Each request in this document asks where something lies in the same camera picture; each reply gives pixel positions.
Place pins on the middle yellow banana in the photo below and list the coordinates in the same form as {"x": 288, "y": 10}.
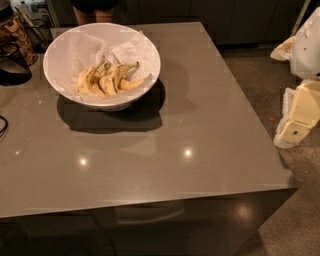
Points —
{"x": 106, "y": 83}

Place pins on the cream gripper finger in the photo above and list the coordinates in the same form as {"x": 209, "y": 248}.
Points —
{"x": 283, "y": 51}
{"x": 301, "y": 113}

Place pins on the white bowl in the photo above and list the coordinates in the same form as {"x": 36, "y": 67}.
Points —
{"x": 57, "y": 59}

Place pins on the black kettle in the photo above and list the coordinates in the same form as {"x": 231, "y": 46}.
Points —
{"x": 13, "y": 67}

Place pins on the left yellow banana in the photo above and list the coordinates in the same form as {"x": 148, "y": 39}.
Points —
{"x": 88, "y": 77}

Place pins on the yellow banana with brown stripe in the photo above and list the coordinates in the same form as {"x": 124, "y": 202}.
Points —
{"x": 120, "y": 71}

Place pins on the patterned brown jar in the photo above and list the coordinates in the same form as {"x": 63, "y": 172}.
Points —
{"x": 12, "y": 30}

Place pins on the black wire rack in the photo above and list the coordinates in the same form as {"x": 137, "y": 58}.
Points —
{"x": 38, "y": 29}

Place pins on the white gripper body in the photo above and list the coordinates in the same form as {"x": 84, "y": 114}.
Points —
{"x": 306, "y": 53}

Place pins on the person's legs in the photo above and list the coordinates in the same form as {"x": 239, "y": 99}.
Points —
{"x": 94, "y": 11}

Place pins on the white paper liner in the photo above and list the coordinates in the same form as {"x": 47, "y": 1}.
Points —
{"x": 124, "y": 48}

